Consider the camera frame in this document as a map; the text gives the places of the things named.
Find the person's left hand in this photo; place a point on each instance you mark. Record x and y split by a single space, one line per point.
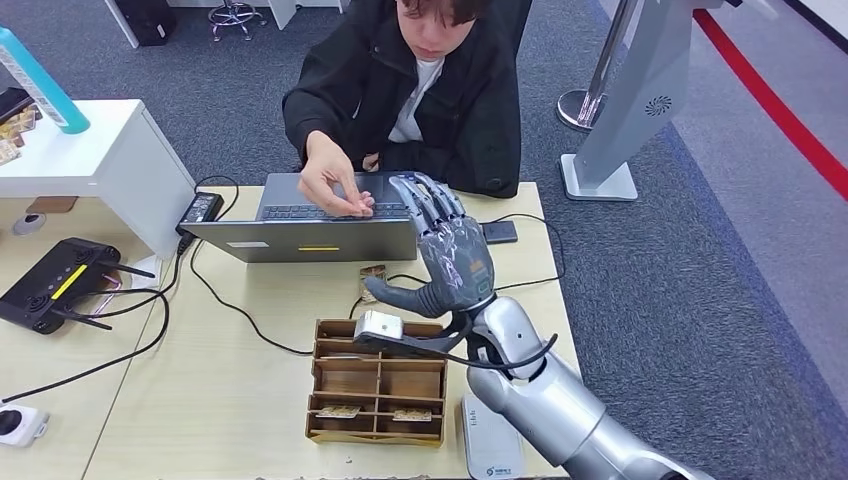
371 162

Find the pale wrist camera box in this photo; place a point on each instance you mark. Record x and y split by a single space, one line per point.
379 326

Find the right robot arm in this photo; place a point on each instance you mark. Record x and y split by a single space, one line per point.
563 411

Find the chrome stanchion post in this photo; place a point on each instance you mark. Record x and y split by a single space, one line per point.
584 108

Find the black computer tower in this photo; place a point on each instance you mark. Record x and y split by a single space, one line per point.
147 20

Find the patterned room key card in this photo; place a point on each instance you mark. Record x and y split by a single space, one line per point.
373 273

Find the white desk shelf riser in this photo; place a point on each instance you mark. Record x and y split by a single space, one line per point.
99 158

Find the teal bottle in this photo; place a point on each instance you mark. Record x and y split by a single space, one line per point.
41 83

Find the person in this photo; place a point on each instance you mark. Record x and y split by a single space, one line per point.
457 112

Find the chrome stool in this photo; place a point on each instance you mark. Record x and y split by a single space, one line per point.
233 16

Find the grey kiosk stand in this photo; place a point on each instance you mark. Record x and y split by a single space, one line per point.
636 93

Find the black power adapter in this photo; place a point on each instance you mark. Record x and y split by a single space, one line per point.
201 208

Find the dark grey USB hub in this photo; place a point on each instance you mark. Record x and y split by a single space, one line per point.
501 232

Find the white card reader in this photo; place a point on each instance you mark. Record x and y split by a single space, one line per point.
487 444

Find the white paper slip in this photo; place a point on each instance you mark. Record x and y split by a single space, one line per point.
146 272

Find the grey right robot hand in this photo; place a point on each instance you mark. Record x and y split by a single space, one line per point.
457 265

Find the white power socket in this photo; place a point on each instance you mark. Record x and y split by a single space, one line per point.
24 427

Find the grey laptop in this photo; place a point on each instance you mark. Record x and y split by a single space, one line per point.
298 242

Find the black router with antennas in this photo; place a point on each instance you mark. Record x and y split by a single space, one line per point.
48 283

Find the wooden card organizer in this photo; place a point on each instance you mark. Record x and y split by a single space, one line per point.
344 384

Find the person's right hand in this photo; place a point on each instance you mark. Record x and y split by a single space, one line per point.
328 172

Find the white desk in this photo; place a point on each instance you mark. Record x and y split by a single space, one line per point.
124 29

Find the brown cardboard piece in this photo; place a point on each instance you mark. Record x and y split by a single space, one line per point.
52 204

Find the flat black device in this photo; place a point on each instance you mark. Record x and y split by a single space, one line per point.
13 102

